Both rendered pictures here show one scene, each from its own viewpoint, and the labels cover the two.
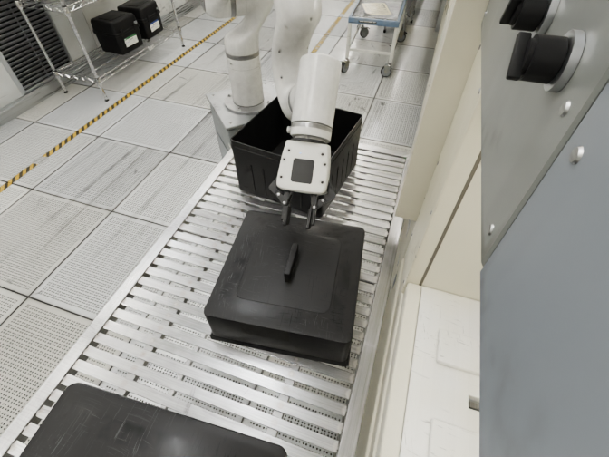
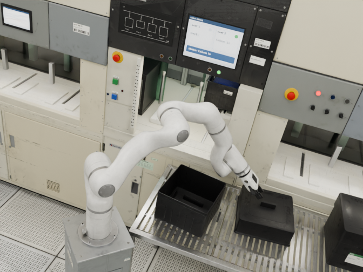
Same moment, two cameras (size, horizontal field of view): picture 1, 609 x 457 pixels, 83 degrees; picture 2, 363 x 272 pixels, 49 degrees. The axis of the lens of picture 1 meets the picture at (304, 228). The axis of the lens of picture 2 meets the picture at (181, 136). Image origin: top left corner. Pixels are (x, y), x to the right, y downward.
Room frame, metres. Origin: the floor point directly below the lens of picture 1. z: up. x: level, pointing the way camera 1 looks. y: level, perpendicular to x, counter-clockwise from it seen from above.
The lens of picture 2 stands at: (1.13, 1.55, 2.28)
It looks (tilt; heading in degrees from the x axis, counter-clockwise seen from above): 34 degrees down; 263
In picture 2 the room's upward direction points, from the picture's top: 11 degrees clockwise
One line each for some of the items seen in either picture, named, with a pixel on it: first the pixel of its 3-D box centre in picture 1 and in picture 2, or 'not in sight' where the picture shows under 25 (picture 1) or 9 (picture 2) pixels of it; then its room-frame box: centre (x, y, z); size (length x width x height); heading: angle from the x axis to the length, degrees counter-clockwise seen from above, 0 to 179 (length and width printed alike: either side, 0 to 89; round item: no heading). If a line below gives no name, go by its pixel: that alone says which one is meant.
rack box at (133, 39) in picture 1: (118, 32); not in sight; (3.30, 1.64, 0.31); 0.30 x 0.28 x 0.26; 157
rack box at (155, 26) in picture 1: (141, 18); not in sight; (3.64, 1.54, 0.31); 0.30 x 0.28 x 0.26; 165
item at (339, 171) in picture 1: (299, 152); (190, 199); (0.83, 0.01, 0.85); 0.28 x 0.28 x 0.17; 63
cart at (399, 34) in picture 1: (379, 29); not in sight; (3.57, -0.70, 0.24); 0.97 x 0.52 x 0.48; 164
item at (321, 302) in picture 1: (292, 276); (265, 211); (0.42, 0.03, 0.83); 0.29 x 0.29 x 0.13; 78
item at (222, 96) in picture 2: not in sight; (224, 87); (0.60, -0.93, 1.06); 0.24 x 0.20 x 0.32; 161
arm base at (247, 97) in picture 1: (246, 78); (99, 218); (1.28, 0.22, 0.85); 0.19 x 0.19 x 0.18
